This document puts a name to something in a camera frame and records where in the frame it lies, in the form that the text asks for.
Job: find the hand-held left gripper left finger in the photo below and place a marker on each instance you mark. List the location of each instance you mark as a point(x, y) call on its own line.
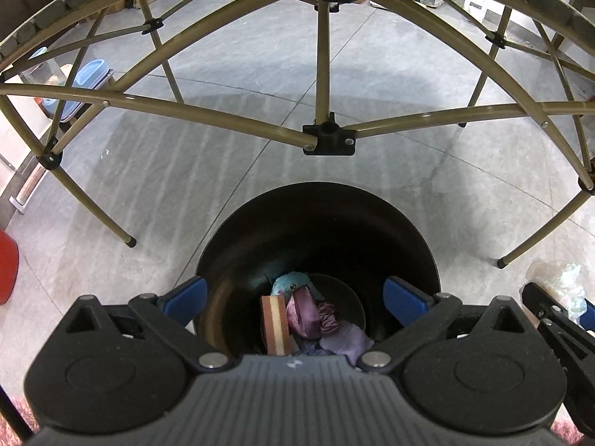
point(186, 299)

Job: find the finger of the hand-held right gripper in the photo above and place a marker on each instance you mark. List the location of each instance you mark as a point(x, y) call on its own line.
point(544, 306)
point(590, 316)

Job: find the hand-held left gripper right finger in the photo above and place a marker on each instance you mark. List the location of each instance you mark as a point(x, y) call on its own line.
point(406, 299)

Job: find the clear plastic bag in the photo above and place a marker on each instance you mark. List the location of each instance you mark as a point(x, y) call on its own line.
point(569, 283)

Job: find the black trash bin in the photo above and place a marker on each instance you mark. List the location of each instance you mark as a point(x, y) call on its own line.
point(232, 265)

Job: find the purple cloth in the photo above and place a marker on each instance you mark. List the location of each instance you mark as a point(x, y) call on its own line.
point(344, 337)

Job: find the brown striped block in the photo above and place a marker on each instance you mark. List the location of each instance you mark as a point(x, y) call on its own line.
point(276, 325)

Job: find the purple satin scrunchie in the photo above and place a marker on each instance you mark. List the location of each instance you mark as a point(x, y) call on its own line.
point(304, 316)

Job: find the blue plush toy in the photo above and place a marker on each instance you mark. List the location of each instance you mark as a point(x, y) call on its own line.
point(293, 283)

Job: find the pink fluffy slipper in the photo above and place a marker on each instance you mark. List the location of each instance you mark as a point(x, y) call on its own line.
point(565, 432)
point(21, 422)

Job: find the red bucket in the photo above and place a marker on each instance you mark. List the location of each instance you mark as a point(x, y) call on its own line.
point(7, 269)

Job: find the tan slatted folding table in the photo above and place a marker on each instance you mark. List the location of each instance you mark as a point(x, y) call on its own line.
point(321, 79)

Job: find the blue plastic storage box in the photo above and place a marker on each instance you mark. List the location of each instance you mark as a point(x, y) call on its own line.
point(88, 79)

